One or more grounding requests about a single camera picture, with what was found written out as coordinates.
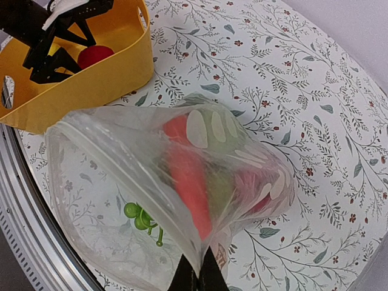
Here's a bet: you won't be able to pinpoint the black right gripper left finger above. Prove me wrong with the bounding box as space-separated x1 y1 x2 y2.
168 255 197 291

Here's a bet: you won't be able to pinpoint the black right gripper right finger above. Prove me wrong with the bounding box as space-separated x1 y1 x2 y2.
198 247 229 291

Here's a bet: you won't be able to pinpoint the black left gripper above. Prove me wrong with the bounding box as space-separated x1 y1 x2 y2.
1 1 114 84

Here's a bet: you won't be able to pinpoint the red toy apple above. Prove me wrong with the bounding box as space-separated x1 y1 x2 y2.
77 45 115 69

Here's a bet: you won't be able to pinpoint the green toy grapes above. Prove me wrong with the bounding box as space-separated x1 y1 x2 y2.
124 202 164 247

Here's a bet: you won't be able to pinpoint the green toy broccoli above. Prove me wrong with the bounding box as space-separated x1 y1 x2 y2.
206 164 235 220

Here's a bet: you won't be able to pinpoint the clear zip top bag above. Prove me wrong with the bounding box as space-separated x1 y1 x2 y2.
45 93 295 290

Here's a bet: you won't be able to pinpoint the red toy tomato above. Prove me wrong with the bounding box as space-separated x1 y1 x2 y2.
235 170 286 216

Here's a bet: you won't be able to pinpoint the orange toy carrot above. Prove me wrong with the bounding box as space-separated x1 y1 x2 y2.
163 115 212 240

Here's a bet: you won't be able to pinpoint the yellow toy lemon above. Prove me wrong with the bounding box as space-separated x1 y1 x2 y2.
48 43 61 56

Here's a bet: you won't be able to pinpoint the yellow plastic basket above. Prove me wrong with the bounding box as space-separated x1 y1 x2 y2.
1 1 153 134

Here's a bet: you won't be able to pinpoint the floral tablecloth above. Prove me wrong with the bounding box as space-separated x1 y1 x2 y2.
15 0 388 291

